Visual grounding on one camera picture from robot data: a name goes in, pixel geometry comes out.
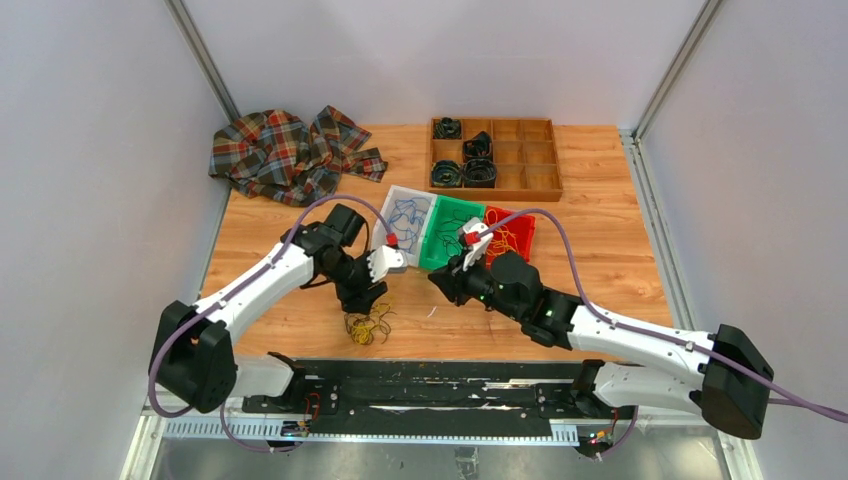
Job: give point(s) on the rolled belt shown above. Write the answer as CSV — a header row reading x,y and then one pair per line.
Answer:
x,y
447,128
479,146
479,173
446,174

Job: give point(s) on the rolled belt bottom right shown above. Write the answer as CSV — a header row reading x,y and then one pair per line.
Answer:
x,y
479,173

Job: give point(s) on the plaid cloth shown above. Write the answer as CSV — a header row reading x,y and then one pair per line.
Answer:
x,y
276,155

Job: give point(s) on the wooden compartment tray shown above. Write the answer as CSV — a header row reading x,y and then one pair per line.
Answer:
x,y
524,152

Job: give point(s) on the rolled belt middle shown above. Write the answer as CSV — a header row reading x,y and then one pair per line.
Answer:
x,y
479,146

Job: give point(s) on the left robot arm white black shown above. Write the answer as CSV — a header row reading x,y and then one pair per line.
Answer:
x,y
193,365

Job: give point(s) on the rolled belt bottom left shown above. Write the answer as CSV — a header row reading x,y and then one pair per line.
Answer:
x,y
446,174

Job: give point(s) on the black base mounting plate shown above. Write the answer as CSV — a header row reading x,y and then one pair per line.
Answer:
x,y
397,398

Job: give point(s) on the white plastic bin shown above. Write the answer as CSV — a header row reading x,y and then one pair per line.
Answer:
x,y
407,212

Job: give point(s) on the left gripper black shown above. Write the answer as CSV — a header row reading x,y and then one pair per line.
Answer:
x,y
361,299

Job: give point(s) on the red plastic bin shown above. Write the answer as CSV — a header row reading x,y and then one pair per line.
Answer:
x,y
514,236

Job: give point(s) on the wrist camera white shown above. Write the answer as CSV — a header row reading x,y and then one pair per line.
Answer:
x,y
475,236
385,260

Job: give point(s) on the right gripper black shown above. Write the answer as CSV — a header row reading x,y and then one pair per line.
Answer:
x,y
451,280

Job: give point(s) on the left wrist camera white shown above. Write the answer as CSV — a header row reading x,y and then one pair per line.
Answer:
x,y
385,260

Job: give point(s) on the green plastic bin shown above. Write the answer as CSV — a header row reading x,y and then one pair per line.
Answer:
x,y
440,241

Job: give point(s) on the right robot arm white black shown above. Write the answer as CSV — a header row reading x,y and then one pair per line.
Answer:
x,y
709,374

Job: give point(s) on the rolled belt top left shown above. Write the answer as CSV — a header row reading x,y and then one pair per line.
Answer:
x,y
447,128

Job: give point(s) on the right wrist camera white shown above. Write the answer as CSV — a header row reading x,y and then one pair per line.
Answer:
x,y
475,236

